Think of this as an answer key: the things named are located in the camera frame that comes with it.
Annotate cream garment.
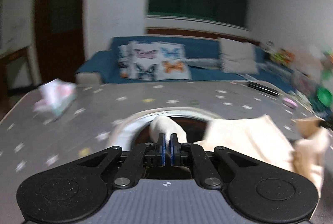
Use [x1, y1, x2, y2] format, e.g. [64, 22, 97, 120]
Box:
[148, 114, 333, 192]

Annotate round induction cooktop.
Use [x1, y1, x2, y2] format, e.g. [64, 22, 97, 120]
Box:
[107, 107, 222, 151]

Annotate large butterfly pillow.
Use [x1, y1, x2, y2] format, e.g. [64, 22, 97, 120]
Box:
[129, 41, 192, 81]

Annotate black remote bar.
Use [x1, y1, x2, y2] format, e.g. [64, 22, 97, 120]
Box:
[246, 82, 280, 98]

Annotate blue sofa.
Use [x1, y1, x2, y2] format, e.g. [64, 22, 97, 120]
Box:
[75, 35, 295, 93]

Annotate small butterfly pillow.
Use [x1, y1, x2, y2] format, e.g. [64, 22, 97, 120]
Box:
[117, 44, 131, 78]

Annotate white cushion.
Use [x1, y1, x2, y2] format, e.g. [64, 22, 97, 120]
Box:
[219, 38, 258, 74]

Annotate tissue pack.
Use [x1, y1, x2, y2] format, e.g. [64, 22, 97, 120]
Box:
[33, 79, 77, 121]

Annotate pink small object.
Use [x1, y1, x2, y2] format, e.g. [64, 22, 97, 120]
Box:
[282, 98, 298, 109]

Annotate grey star-patterned tablecloth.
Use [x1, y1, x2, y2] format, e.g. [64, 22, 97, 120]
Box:
[1, 81, 332, 223]

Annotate colourful plush toys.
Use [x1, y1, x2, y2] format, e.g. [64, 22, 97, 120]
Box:
[270, 49, 295, 67]

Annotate green plastic bowl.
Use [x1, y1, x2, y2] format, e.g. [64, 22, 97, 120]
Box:
[316, 86, 332, 107]

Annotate dark wooden door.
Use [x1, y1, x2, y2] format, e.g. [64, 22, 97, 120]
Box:
[34, 0, 85, 83]

